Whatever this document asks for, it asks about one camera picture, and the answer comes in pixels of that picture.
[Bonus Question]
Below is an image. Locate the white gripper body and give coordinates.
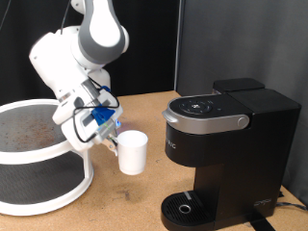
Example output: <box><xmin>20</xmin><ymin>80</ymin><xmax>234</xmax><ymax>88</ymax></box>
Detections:
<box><xmin>52</xmin><ymin>88</ymin><xmax>124</xmax><ymax>153</ymax></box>

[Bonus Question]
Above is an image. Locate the white mug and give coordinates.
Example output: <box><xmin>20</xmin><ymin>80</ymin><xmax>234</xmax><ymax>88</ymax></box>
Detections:
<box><xmin>115</xmin><ymin>129</ymin><xmax>149</xmax><ymax>176</ymax></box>

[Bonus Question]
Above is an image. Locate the black Keurig coffee machine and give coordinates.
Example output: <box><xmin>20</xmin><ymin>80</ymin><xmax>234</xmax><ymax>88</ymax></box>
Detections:
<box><xmin>160</xmin><ymin>88</ymin><xmax>302</xmax><ymax>231</ymax></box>

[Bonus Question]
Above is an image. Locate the white two-tier turntable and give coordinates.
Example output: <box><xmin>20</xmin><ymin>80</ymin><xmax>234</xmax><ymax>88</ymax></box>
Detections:
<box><xmin>0</xmin><ymin>98</ymin><xmax>95</xmax><ymax>217</ymax></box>

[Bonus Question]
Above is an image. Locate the black curtain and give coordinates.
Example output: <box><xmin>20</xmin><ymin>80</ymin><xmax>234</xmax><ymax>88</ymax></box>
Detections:
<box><xmin>0</xmin><ymin>0</ymin><xmax>181</xmax><ymax>105</ymax></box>

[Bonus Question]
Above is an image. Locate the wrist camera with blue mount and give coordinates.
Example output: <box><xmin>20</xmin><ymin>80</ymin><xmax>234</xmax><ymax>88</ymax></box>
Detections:
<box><xmin>80</xmin><ymin>105</ymin><xmax>120</xmax><ymax>142</ymax></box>

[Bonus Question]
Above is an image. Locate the thin black hanging cable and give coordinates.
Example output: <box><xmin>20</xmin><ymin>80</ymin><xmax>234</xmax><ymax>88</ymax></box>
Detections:
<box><xmin>0</xmin><ymin>0</ymin><xmax>13</xmax><ymax>30</ymax></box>

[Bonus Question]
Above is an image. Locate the braided power cable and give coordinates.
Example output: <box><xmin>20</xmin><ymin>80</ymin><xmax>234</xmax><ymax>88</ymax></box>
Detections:
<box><xmin>275</xmin><ymin>201</ymin><xmax>308</xmax><ymax>213</ymax></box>

